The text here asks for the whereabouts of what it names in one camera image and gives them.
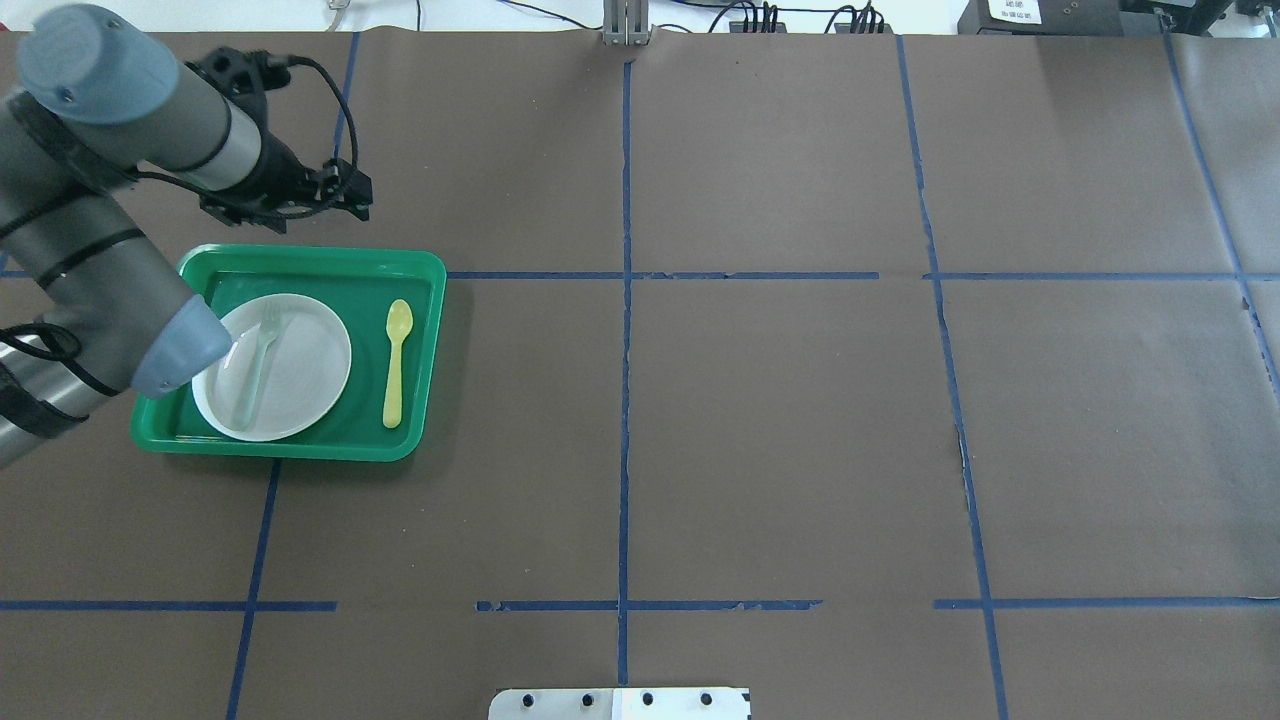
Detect pale green plastic fork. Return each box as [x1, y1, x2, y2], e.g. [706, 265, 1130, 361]
[229, 300, 285, 430]

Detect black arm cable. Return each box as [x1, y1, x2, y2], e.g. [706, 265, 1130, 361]
[255, 55, 361, 170]

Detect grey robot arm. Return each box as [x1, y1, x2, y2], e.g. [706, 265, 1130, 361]
[1, 4, 372, 466]

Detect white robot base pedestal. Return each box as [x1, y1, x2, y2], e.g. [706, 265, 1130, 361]
[486, 685, 753, 719]

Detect yellow plastic spoon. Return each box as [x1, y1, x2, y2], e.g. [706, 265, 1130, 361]
[381, 299, 413, 429]

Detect black device box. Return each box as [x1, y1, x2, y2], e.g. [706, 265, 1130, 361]
[956, 1, 1162, 37]

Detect green plastic tray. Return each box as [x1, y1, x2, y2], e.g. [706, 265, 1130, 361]
[131, 245, 447, 462]

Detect white round plate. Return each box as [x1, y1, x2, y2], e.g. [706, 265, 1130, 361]
[191, 293, 353, 443]

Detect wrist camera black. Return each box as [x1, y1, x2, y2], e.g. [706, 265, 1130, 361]
[186, 46, 292, 100]

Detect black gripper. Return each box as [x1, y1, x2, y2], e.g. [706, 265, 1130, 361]
[200, 132, 372, 233]

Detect black cable plugs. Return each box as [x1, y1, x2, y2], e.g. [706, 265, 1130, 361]
[708, 1, 893, 35]

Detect aluminium frame post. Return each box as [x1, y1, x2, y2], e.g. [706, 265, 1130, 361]
[600, 0, 653, 47]

